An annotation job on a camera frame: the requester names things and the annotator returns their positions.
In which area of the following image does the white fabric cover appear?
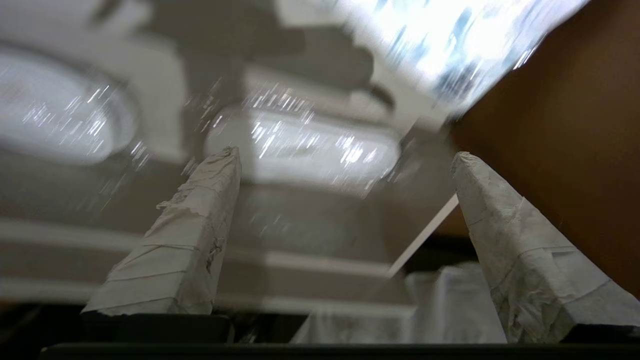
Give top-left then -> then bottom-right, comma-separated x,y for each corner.
292,262 -> 507,345

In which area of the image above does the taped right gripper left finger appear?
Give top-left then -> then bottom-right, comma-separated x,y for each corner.
82,146 -> 243,344

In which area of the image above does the brown wooden side cabinet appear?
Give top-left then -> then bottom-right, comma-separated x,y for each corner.
435,0 -> 640,301

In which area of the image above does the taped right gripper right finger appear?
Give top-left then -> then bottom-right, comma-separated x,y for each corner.
451,151 -> 640,344

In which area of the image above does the white patterned tissue pack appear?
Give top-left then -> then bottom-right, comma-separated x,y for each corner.
277,0 -> 592,120

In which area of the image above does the beige cabinet drawer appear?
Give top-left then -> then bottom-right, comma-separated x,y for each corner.
0,0 -> 461,317

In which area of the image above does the white slipper in plastic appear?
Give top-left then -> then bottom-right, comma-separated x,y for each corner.
0,44 -> 142,167
204,106 -> 407,195

